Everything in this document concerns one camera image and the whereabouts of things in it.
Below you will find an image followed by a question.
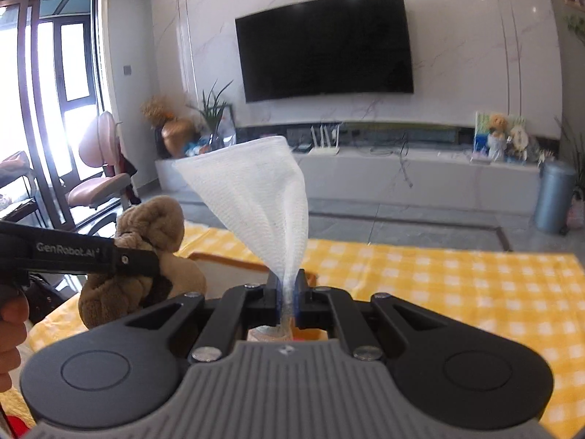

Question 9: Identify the yellow checkered tablecloth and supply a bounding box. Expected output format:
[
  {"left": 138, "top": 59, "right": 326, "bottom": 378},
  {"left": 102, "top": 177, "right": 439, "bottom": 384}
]
[{"left": 20, "top": 219, "right": 585, "bottom": 439}]

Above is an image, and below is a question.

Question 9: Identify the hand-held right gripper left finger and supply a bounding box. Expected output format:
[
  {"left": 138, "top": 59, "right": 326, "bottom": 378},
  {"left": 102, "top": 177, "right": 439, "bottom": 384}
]
[{"left": 125, "top": 271, "right": 280, "bottom": 362}]

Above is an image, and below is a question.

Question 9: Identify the pink office chair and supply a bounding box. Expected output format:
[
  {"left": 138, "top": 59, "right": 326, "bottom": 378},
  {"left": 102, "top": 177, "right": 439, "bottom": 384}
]
[{"left": 64, "top": 110, "right": 134, "bottom": 209}]

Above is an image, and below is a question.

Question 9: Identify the white marble media console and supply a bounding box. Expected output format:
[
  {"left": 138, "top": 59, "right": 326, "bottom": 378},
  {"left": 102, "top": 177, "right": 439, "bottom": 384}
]
[{"left": 154, "top": 121, "right": 562, "bottom": 218}]

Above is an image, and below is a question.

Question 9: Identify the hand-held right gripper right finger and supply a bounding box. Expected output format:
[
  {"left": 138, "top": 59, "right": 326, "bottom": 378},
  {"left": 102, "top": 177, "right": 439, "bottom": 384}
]
[{"left": 295, "top": 269, "right": 449, "bottom": 361}]

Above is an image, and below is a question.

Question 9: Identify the white router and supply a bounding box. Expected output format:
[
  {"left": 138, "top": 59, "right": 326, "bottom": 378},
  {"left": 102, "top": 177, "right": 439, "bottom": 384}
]
[{"left": 308, "top": 123, "right": 343, "bottom": 156}]

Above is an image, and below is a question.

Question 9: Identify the black wall television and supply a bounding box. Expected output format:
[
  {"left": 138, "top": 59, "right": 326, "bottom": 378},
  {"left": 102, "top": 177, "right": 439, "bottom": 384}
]
[{"left": 234, "top": 0, "right": 415, "bottom": 104}]

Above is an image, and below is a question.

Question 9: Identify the white mesh cloth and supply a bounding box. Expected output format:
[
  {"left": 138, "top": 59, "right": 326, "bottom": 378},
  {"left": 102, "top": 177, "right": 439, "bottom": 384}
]
[{"left": 171, "top": 135, "right": 309, "bottom": 305}]

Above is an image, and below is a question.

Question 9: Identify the grey metal trash can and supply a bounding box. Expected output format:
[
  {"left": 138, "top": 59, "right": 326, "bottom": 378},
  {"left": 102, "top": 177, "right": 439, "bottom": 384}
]
[{"left": 534, "top": 160, "right": 577, "bottom": 235}]

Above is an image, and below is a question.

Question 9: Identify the brown plush toy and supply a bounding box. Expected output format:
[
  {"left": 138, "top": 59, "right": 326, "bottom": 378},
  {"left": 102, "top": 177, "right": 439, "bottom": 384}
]
[{"left": 78, "top": 196, "right": 207, "bottom": 330}]

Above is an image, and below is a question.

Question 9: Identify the green potted plant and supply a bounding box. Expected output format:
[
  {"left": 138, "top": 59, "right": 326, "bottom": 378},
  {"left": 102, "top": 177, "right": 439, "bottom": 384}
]
[{"left": 187, "top": 80, "right": 236, "bottom": 147}]

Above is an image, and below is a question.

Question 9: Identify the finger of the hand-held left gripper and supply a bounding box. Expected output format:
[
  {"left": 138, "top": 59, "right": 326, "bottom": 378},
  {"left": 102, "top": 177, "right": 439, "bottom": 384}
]
[{"left": 112, "top": 244, "right": 162, "bottom": 277}]

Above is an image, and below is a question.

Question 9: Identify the golden vase with dried flowers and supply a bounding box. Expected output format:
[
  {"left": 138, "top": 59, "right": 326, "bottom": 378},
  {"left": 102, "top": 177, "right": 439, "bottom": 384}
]
[{"left": 141, "top": 94, "right": 198, "bottom": 158}]

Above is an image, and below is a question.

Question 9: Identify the teddy bear gift box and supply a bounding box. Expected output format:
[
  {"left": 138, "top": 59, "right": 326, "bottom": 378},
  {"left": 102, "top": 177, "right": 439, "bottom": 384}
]
[{"left": 471, "top": 110, "right": 530, "bottom": 164}]

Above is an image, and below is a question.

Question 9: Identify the person's left hand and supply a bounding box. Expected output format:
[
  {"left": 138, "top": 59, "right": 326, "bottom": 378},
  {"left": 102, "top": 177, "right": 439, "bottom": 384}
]
[{"left": 0, "top": 282, "right": 30, "bottom": 394}]

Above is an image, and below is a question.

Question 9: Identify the orange cardboard box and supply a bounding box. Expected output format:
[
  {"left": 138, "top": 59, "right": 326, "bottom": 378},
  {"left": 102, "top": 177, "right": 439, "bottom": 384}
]
[{"left": 182, "top": 249, "right": 320, "bottom": 286}]

